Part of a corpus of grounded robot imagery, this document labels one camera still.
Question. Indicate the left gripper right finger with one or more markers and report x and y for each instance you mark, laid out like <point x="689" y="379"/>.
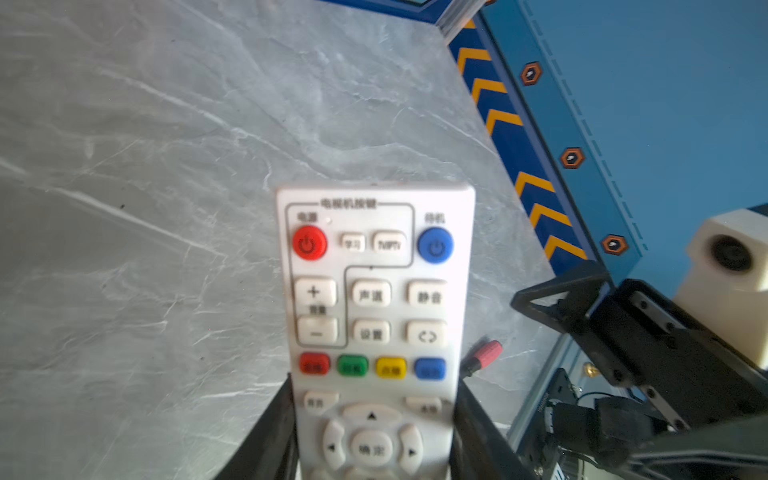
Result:
<point x="479" y="450"/>

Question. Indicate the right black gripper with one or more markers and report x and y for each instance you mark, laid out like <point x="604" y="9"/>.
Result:
<point x="690" y="374"/>

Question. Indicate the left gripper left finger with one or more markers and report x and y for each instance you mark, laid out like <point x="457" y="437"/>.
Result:
<point x="270" y="450"/>

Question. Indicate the white remote control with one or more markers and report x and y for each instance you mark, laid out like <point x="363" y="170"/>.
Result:
<point x="375" y="281"/>

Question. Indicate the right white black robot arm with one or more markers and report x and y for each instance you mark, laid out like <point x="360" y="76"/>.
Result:
<point x="633" y="440"/>

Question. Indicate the red handled screwdriver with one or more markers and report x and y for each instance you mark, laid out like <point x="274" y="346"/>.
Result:
<point x="480" y="358"/>

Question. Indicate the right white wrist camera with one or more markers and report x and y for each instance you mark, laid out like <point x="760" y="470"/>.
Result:
<point x="726" y="287"/>

